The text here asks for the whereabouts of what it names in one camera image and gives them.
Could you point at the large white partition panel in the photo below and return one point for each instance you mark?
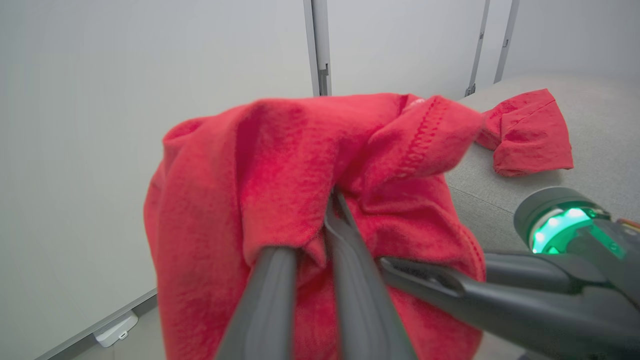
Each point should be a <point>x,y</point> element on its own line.
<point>125,125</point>

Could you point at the small red garment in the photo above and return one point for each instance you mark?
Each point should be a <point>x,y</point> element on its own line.
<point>530,135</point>

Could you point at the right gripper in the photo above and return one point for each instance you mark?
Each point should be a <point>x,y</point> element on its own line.
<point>565,225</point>

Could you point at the red cotton shirt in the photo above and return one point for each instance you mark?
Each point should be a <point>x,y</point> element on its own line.
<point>225,175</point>

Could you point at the white power box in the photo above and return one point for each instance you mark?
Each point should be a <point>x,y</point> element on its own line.
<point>116,328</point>

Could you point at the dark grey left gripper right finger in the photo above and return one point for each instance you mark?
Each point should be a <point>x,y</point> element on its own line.
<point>362,300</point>

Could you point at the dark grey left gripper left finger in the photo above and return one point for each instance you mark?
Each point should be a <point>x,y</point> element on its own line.
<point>262,305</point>

